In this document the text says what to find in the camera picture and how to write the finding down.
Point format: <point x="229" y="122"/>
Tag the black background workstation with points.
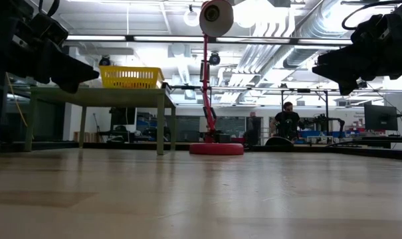
<point x="122" y="116"/>

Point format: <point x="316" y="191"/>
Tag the black background rig frame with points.
<point x="282" y="99"/>

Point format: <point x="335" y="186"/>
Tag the dark domed object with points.
<point x="279" y="142"/>

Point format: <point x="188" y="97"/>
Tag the yellow plastic basket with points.
<point x="131" y="78"/>

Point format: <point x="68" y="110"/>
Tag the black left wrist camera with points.
<point x="49" y="28"/>

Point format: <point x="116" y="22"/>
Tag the ceiling light strip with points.
<point x="327" y="42"/>
<point x="97" y="38"/>
<point x="167" y="38"/>

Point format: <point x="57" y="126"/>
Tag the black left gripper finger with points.
<point x="71" y="73"/>

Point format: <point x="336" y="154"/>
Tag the person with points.
<point x="287" y="123"/>
<point x="254" y="129"/>

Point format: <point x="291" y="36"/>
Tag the black background robot arm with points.
<point x="323" y="119"/>

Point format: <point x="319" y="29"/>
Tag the small black ceiling spotlight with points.
<point x="362" y="85"/>

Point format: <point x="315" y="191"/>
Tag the black ceiling camera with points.
<point x="105" y="61"/>
<point x="214" y="59"/>

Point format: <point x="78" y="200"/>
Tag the wooden crate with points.
<point x="86" y="137"/>

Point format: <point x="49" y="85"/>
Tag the black computer monitor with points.
<point x="380" y="117"/>

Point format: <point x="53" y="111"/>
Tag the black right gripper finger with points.
<point x="349" y="85"/>
<point x="343" y="64"/>

